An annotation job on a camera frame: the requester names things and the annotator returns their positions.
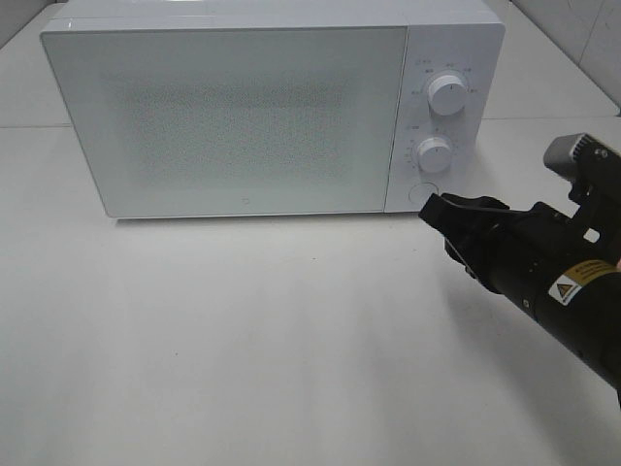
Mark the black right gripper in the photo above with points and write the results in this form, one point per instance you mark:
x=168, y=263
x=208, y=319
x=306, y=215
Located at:
x=509, y=252

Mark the round white door button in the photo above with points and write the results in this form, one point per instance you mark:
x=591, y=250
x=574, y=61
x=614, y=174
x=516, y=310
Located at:
x=420, y=193

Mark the white microwave door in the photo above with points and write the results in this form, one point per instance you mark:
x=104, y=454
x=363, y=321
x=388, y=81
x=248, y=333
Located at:
x=233, y=123

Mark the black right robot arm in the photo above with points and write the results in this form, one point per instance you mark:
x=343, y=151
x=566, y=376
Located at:
x=562, y=271

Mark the lower white dial knob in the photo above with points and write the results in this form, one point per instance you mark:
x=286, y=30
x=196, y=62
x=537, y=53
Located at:
x=434, y=155

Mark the white dial knob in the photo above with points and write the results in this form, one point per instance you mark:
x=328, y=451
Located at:
x=446, y=93
x=434, y=155

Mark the upper white dial knob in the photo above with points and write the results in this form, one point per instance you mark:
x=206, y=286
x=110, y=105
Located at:
x=446, y=93

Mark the white microwave oven body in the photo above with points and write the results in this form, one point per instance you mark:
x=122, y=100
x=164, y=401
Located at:
x=464, y=37

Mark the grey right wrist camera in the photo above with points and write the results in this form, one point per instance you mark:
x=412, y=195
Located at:
x=561, y=155

